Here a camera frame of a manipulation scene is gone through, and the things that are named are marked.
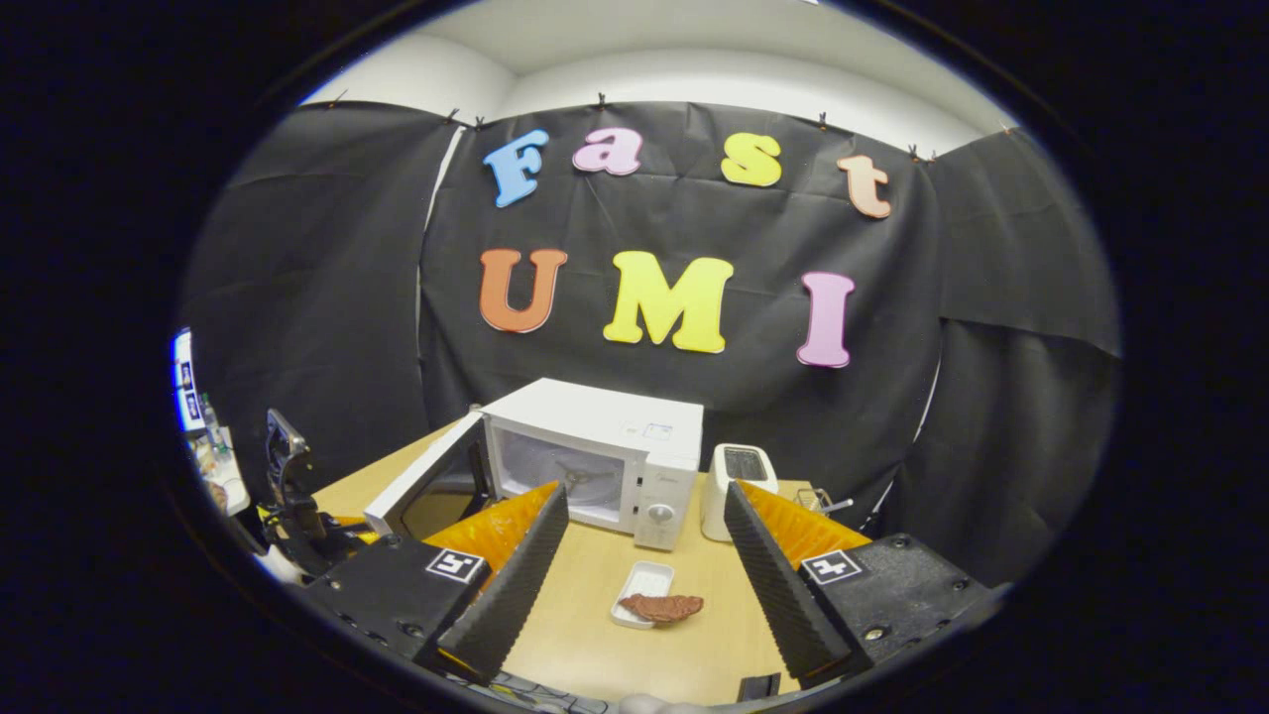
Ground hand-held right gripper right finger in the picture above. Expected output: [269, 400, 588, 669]
[722, 480, 998, 692]

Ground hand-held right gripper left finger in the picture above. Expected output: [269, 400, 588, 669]
[295, 481, 572, 687]

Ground brown meat slice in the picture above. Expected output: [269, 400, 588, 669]
[619, 592, 706, 627]

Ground white microwave oven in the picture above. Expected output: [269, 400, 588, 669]
[364, 377, 706, 553]

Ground cluttered side table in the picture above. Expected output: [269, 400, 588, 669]
[188, 426, 251, 519]

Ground white toaster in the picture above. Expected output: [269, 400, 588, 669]
[700, 442, 780, 544]

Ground small white tray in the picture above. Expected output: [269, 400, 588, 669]
[610, 559, 677, 632]

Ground glass turntable plate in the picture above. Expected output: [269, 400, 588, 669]
[548, 464, 624, 514]

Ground white blue board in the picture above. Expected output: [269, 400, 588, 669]
[173, 330, 206, 434]

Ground black backdrop cloth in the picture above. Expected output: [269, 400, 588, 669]
[178, 99, 1124, 588]

